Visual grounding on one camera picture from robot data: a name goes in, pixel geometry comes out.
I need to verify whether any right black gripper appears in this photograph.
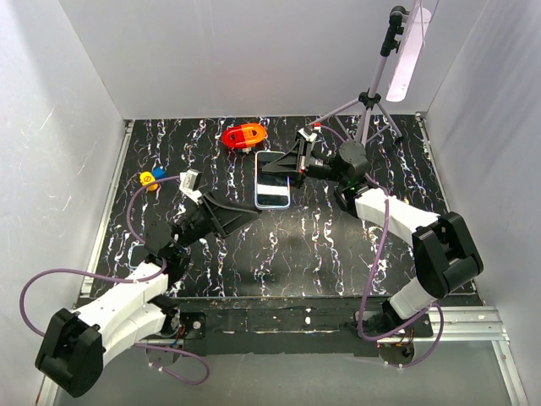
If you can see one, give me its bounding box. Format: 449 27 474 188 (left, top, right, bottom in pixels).
260 139 346 189

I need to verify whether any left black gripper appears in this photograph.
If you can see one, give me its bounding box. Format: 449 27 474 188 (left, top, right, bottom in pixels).
174 189 262 253

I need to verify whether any phone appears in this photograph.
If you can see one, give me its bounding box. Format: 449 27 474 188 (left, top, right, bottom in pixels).
254 151 291 210
128 244 148 270

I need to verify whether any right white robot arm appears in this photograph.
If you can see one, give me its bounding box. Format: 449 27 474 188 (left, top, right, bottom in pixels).
262 136 484 337

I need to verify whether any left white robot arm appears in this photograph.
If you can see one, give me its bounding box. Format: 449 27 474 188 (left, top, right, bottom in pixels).
35 192 260 398

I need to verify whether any phone in blue case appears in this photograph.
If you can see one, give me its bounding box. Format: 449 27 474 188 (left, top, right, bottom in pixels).
128 244 148 270

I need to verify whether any red orange toy boat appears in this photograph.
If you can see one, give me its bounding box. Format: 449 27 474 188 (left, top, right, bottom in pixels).
221 123 267 153

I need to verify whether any blue toy block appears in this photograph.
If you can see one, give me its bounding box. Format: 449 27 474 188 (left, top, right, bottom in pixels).
151 167 167 183

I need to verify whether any yellow toy block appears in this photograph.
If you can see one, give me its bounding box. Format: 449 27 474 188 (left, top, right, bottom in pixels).
139 171 160 192

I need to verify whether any lilac tripod stand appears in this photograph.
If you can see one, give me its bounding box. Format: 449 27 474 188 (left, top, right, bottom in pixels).
309 6 409 145

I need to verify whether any white light bar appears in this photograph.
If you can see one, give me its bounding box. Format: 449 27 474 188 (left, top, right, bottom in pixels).
385 0 432 102

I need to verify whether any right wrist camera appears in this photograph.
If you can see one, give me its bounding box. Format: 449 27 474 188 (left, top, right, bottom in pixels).
296 123 321 144

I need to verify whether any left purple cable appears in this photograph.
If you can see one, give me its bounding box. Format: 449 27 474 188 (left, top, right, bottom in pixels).
19 175 211 385

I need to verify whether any purple cable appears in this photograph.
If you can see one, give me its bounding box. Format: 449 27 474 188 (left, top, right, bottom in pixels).
314 124 445 368
19 175 211 385

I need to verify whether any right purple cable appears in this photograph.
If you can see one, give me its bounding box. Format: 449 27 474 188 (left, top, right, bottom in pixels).
314 124 445 368

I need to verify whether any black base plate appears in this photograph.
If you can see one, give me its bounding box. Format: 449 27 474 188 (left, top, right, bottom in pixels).
130 295 436 359

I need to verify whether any aluminium frame rail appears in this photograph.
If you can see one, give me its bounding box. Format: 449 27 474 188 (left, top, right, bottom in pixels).
33 120 512 403

